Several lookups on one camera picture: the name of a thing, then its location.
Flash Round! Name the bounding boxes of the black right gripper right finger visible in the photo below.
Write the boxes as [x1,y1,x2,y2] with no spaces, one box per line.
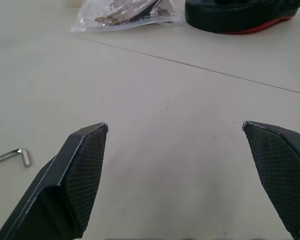
[242,120,300,240]

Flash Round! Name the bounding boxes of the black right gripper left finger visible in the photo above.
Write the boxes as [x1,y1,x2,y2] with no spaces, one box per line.
[0,122,110,240]

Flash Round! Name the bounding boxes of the black and red tool bag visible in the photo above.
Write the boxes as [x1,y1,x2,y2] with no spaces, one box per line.
[184,0,300,36]

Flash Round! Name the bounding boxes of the silver hex key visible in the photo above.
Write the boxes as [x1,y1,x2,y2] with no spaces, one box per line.
[0,148,33,169]

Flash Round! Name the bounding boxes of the clear plastic bag with hardware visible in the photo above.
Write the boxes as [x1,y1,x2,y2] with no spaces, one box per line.
[70,0,183,33]

